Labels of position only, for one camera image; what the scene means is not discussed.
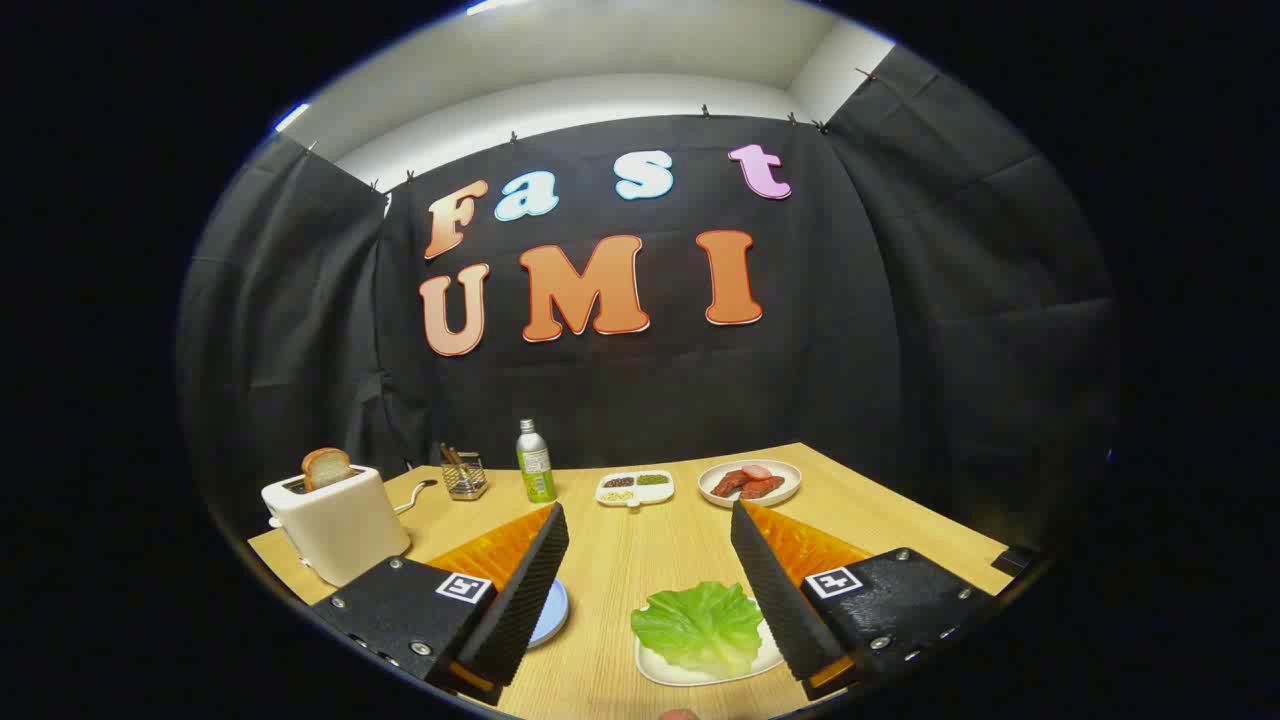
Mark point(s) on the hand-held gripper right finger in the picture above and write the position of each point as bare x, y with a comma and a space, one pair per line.
775, 590

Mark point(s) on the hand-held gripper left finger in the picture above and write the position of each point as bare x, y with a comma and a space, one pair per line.
525, 590

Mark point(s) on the green lettuce leaf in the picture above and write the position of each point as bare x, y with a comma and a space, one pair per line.
700, 625

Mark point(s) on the toasted bread slice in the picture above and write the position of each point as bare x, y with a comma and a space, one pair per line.
326, 467

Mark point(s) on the blue round plate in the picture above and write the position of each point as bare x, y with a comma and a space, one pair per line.
553, 612

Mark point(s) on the brown meat slice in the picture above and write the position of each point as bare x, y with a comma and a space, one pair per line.
728, 484
763, 489

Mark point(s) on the round white plate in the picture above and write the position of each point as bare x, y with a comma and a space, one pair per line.
790, 478

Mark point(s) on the green label metal bottle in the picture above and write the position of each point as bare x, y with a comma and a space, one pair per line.
536, 470

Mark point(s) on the pink ham slice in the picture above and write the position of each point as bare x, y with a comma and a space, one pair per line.
756, 471

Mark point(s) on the white square plate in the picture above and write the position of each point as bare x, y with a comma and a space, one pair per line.
680, 677

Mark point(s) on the wooden utensils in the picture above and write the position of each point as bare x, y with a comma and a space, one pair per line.
452, 460

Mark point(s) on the white divided dish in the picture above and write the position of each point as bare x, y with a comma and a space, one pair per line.
660, 494

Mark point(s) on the white toaster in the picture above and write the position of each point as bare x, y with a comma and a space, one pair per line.
340, 530

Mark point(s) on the black backdrop cloth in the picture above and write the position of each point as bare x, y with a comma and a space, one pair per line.
650, 390

